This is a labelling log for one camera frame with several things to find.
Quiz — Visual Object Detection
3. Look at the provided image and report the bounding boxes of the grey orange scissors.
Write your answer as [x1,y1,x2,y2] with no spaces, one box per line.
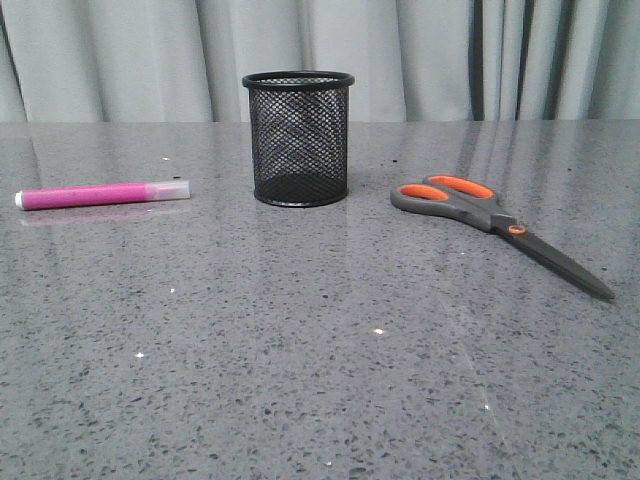
[390,174,615,301]

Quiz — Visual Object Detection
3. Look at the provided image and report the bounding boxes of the pink highlighter pen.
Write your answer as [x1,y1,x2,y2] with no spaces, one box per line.
[14,180,191,211]

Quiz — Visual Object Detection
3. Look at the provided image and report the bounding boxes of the black mesh pen holder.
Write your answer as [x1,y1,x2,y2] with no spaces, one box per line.
[242,71,355,208]

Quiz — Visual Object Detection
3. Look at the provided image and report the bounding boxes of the grey curtain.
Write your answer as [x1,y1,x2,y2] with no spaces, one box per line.
[1,1,639,122]

